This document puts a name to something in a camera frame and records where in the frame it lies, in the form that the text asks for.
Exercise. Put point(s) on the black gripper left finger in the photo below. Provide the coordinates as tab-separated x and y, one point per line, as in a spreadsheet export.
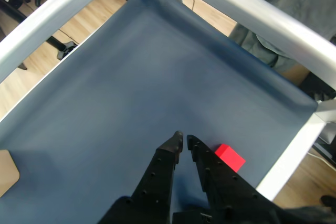
149	187

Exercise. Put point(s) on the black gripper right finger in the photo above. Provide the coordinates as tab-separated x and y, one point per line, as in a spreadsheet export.
231	197

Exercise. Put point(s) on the red cube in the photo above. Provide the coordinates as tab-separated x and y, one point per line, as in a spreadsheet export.
231	158

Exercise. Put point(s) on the beige rounded box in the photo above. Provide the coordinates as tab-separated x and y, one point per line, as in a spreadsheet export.
8	171

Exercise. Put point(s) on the dark blue table mat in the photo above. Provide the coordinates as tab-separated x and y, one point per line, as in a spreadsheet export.
131	77

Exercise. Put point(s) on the black tripod stand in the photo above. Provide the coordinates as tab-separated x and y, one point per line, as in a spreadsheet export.
64	48

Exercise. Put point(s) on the white metal frame rail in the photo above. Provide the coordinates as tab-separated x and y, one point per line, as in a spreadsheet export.
52	16

